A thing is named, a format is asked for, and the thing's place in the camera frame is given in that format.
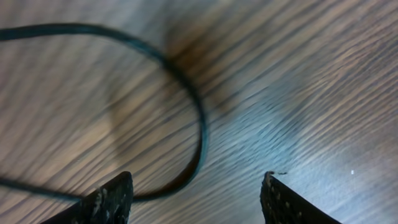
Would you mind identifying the braided black USB-C cable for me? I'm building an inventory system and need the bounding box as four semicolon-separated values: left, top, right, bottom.
0;23;209;202

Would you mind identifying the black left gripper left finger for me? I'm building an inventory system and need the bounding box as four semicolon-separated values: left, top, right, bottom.
42;171;133;224

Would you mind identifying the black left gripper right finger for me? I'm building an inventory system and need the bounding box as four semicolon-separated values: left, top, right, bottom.
260;171;340;224

